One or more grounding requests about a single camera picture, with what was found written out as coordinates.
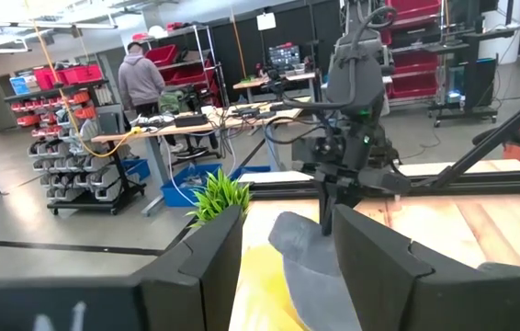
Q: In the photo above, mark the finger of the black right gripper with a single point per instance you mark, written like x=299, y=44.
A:
x=327, y=211
x=346, y=197

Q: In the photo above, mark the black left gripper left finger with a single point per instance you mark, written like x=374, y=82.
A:
x=205, y=271

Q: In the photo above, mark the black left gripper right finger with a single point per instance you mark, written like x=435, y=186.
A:
x=388, y=285

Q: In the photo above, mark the grey fabric cap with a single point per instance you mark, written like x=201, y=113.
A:
x=310, y=271

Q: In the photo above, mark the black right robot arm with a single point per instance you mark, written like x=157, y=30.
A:
x=354, y=83

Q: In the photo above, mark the yellow flat mat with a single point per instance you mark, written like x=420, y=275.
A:
x=262, y=289

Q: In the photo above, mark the green artificial plant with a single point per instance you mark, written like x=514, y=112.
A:
x=218, y=195

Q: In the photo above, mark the flat blue floor crate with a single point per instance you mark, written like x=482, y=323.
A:
x=253, y=170

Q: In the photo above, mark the large blue floor crate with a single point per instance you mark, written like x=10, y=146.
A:
x=186, y=186

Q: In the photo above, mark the small blue floor crate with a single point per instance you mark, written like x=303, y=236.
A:
x=137, y=167

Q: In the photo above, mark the black office chair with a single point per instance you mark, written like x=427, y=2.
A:
x=195, y=138

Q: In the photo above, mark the tall rack with red bins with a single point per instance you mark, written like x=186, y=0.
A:
x=414, y=50

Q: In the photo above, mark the small wooden desk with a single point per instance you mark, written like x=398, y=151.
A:
x=260, y=83

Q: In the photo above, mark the long wooden desk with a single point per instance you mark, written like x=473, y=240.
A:
x=186, y=128

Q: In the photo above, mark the black standing desk cart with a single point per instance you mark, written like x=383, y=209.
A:
x=476, y=78

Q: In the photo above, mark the dark monitor screen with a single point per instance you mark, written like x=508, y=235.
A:
x=285, y=56

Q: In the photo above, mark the black power box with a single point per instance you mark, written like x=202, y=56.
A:
x=191, y=120

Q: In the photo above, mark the green backpack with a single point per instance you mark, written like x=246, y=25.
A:
x=172, y=102

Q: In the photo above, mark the rolling cart with parts bins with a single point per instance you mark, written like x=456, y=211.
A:
x=76, y=151

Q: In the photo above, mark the white paper sign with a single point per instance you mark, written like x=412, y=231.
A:
x=266, y=21

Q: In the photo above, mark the person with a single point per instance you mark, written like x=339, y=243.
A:
x=139, y=80

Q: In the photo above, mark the metal shelf with red bins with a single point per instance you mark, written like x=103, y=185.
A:
x=186, y=64

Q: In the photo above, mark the black aluminium frame rail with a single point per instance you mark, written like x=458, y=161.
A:
x=471, y=181

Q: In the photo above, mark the black diagonal frame strut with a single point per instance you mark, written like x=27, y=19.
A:
x=494, y=138

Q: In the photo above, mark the black partition wall panels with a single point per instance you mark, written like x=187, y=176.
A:
x=246, y=46

